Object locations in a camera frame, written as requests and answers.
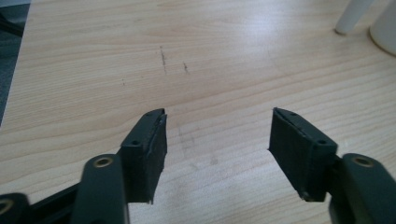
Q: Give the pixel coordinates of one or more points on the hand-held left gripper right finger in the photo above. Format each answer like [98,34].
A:
[299,155]

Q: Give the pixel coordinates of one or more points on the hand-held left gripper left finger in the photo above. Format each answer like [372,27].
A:
[144,158]

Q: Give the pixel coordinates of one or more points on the white slanted tube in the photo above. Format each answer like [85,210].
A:
[353,15]

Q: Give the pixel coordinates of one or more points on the white round container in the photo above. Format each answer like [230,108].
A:
[386,29]

